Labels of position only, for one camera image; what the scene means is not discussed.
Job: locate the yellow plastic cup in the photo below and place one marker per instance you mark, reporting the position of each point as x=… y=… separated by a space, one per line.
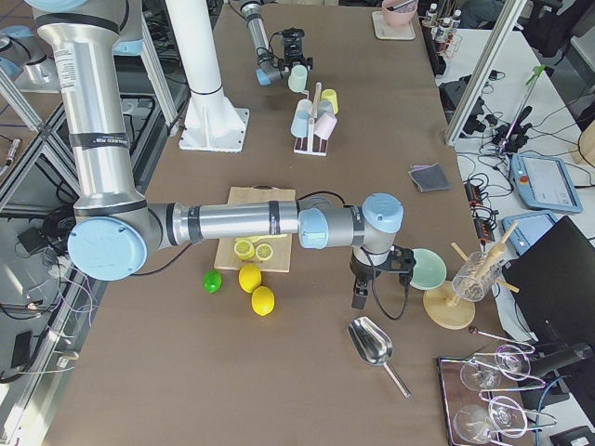
x=330 y=96

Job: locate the glass mug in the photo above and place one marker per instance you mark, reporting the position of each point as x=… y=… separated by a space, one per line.
x=471 y=285

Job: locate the lemon slice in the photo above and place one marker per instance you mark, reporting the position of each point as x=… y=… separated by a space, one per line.
x=244 y=249
x=264 y=252

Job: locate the cream plastic cup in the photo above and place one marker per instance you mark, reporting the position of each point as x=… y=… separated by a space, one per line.
x=304 y=105

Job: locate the cream tray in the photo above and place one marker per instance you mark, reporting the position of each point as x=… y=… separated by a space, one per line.
x=399 y=28

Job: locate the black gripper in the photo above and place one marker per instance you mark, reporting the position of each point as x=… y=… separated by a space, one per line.
x=361 y=272
x=295 y=51

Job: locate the pink bowl with ice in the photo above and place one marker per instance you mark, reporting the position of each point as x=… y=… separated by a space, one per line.
x=398 y=13

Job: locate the green plastic cup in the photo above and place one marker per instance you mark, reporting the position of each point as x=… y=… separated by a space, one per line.
x=297 y=80

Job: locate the wooden mug tree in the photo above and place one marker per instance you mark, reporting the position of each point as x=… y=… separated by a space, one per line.
x=448 y=310

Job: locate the green lime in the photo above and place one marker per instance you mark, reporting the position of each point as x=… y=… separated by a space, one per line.
x=212 y=281

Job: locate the pink plastic cup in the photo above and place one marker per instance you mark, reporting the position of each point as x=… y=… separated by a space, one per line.
x=325 y=125

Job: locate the metal scoop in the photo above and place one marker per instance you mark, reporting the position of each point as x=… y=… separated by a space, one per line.
x=375 y=347

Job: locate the blue plastic cup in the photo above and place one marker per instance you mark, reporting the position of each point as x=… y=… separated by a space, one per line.
x=300 y=124

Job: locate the grey translucent cup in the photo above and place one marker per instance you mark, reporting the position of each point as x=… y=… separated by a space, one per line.
x=325 y=106

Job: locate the grey folded cloth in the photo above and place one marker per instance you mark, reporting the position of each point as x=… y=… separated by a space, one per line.
x=429 y=177

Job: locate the green bowl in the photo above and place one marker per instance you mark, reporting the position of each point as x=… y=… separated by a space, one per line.
x=429 y=271

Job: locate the white wire cup holder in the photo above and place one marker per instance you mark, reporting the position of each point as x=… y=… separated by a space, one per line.
x=312 y=145

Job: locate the wine glass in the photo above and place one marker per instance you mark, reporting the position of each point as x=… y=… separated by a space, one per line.
x=502 y=418
x=485 y=371

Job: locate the wooden cutting board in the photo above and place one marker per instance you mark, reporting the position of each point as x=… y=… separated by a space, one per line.
x=280 y=262

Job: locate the yellow lemon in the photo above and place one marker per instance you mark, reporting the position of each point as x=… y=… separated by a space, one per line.
x=249 y=278
x=263 y=300

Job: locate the blue teach pendant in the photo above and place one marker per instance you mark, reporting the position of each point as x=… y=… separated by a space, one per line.
x=530 y=228
x=544 y=183

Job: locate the aluminium frame post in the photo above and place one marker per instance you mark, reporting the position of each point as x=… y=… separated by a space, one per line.
x=511 y=11

